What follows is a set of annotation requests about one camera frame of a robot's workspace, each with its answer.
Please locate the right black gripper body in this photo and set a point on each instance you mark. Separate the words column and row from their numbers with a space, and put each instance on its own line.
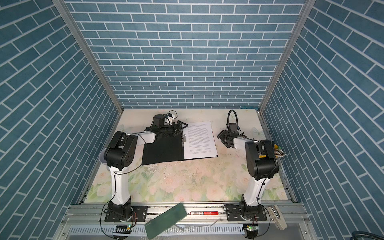
column 224, row 137

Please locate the red marker pen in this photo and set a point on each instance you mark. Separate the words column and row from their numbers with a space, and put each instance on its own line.
column 204, row 213

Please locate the left aluminium frame post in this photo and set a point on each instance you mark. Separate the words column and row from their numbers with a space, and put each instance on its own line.
column 76, row 32

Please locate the grey ceramic mug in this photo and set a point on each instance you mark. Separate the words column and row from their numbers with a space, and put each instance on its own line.
column 102, row 159

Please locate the metal folder clip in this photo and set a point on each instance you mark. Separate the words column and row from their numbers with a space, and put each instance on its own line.
column 183, row 139

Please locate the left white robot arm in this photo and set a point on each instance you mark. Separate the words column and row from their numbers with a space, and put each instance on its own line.
column 120, row 155

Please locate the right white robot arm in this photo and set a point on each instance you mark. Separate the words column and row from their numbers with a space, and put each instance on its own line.
column 261, row 165

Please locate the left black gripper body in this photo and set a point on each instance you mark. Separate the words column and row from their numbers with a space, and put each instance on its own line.
column 168, row 129

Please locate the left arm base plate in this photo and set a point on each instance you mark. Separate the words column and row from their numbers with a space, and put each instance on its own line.
column 126, row 214

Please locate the green board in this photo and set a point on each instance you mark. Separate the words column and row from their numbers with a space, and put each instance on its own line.
column 165, row 220

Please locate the orange black file folder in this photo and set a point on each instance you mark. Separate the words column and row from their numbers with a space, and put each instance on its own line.
column 164, row 150

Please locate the aluminium front rail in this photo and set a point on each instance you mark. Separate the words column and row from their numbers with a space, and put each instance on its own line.
column 93, row 214

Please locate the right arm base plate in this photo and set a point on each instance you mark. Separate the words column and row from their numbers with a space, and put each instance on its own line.
column 236, row 213

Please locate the aluminium corner frame post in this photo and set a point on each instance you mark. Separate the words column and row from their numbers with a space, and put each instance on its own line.
column 287, row 51

